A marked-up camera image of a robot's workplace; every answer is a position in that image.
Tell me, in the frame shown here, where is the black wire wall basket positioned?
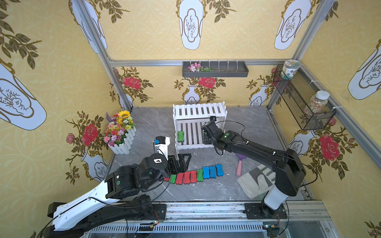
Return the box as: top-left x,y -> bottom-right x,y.
273,65 -> 336,131

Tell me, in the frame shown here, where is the purple garden fork pink handle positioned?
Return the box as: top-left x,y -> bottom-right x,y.
236,154 -> 246,177

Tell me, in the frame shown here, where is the jar with patterned label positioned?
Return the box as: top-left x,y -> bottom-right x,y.
280,59 -> 301,80

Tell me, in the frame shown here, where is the green eraser lower shelf left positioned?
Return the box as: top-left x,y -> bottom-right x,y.
177,131 -> 185,143

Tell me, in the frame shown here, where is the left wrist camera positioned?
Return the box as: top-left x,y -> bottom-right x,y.
153,136 -> 171,158

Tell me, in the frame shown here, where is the flower bouquet in white planter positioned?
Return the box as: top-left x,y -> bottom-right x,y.
104,111 -> 137,154

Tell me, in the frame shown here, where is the white wooden two-tier shelf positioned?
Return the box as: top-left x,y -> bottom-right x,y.
173,102 -> 228,154

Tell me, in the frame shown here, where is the blue eraser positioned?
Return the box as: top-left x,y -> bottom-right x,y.
209,166 -> 217,179
215,164 -> 224,177
202,167 -> 210,179

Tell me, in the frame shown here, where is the clear jar white lid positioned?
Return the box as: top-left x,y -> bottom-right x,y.
308,90 -> 330,114

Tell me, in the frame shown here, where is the grey wall tray with flowers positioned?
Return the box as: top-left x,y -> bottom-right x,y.
182,60 -> 249,78

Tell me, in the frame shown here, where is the white gardening glove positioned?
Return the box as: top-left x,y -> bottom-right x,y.
237,164 -> 275,200

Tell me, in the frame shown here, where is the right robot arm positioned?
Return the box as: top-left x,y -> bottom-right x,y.
201,121 -> 306,218

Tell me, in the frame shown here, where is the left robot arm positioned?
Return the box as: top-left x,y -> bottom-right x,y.
38,153 -> 191,238

